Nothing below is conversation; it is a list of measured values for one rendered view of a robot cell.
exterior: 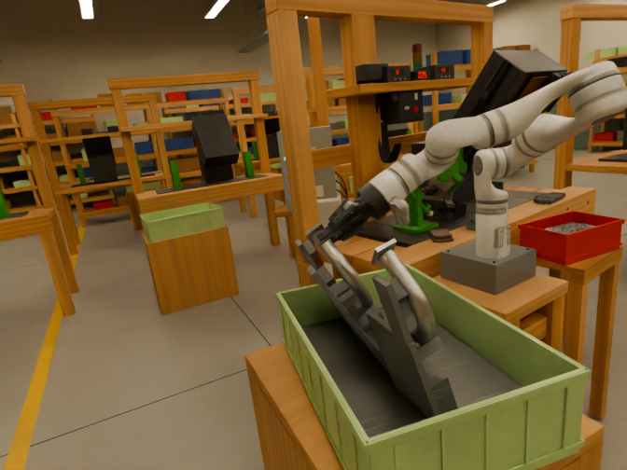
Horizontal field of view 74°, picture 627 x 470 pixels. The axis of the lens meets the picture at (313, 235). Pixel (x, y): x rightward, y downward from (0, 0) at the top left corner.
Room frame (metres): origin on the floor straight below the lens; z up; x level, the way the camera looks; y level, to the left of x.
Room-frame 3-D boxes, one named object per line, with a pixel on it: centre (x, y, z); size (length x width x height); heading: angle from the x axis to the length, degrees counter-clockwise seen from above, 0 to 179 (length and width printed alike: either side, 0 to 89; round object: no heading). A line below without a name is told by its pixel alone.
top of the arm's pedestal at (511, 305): (1.23, -0.55, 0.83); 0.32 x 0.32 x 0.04; 31
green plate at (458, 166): (1.94, -0.69, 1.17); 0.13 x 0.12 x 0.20; 124
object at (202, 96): (8.12, 2.83, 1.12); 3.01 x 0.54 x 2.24; 114
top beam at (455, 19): (2.28, -0.55, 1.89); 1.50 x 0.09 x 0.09; 124
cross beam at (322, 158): (2.34, -0.51, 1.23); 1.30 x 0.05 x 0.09; 124
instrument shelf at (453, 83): (2.25, -0.57, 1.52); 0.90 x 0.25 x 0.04; 124
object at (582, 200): (1.80, -0.88, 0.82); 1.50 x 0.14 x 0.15; 124
